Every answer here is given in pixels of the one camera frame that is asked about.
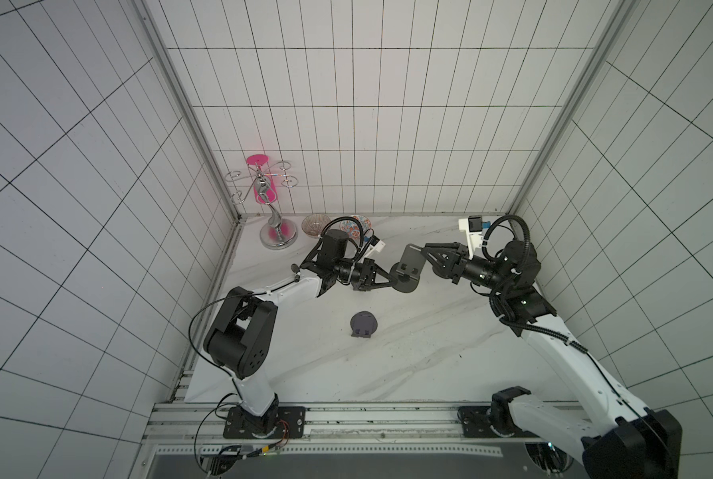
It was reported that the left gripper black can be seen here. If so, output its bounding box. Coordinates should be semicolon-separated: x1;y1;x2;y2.
335;256;398;291

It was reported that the black phone stand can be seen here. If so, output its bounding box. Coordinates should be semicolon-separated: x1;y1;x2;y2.
390;245;426;293

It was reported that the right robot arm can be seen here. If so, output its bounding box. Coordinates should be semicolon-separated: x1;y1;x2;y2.
420;215;683;478

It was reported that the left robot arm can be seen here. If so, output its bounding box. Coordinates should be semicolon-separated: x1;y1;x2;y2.
194;217;396;437

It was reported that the colourful patterned bowl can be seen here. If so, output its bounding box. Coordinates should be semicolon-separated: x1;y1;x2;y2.
339;215;374;241

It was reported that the pink cup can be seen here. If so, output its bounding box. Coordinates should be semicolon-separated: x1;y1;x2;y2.
246;154;278;206

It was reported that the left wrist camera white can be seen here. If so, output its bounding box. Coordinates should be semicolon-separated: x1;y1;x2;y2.
362;236;386;259

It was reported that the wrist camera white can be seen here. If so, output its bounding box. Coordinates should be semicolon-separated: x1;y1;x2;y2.
458;216;490;259
362;236;386;259

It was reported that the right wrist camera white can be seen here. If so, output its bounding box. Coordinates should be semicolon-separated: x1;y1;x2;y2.
458;216;490;259

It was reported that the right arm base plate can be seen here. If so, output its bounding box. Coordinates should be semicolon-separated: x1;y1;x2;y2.
458;405;538;440

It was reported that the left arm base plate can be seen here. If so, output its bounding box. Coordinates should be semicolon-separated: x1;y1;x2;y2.
223;406;307;440

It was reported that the aluminium mounting rail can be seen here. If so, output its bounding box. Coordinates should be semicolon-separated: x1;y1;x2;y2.
140;399;627;456

